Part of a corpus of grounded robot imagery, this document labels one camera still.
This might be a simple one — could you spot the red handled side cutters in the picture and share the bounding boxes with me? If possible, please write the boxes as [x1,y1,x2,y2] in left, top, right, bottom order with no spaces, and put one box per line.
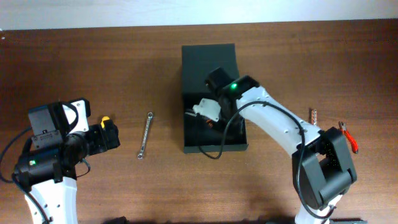
[338,121,359,154]

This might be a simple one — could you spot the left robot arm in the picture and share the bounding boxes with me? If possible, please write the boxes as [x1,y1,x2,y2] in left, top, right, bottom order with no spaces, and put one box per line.
[12,98,120,223]

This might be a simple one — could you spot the orange screwdriver bit holder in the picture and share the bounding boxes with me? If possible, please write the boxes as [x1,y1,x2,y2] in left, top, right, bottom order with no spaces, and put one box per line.
[310,109,318,126]

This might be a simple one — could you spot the silver ring wrench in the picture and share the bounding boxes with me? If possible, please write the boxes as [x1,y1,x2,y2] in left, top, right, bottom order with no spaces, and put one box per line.
[137,112,154,159]

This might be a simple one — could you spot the dark green box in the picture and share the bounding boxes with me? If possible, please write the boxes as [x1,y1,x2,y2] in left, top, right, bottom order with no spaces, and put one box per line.
[182,44,239,154]

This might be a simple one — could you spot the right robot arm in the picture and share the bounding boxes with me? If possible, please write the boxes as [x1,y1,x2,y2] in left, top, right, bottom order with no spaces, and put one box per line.
[202,68,358,223]

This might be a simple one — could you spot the orange black long-nose pliers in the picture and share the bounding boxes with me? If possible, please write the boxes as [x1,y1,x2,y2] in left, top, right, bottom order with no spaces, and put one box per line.
[186,110,215,130]

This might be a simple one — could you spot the yellow black stubby screwdriver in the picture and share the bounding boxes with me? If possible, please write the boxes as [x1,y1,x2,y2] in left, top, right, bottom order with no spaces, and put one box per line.
[100,116,110,129]

